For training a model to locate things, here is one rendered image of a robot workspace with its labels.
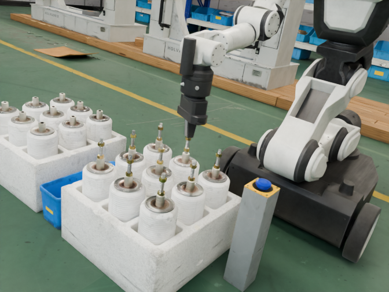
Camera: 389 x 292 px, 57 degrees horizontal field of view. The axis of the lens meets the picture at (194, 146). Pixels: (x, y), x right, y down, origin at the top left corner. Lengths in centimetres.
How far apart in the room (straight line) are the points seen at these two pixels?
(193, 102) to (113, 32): 325
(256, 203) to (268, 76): 213
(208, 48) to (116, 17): 329
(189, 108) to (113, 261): 47
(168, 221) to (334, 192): 61
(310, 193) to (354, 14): 57
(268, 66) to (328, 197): 192
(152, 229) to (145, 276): 12
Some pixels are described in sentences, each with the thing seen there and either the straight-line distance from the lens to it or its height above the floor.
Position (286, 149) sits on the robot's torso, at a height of 35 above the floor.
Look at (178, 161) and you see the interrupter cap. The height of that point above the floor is 25.
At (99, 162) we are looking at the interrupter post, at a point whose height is 27.
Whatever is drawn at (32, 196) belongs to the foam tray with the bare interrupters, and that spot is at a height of 6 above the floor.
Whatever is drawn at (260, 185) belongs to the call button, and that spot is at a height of 33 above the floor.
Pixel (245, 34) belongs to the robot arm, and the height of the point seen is 65.
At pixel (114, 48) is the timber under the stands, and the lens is 401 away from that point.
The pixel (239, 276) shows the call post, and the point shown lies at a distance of 106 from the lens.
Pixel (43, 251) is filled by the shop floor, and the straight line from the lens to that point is 116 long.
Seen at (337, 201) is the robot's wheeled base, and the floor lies 20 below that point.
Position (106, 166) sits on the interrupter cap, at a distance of 106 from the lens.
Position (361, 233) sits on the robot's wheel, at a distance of 123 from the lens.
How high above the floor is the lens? 75
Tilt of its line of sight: 24 degrees down
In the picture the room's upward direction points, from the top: 9 degrees clockwise
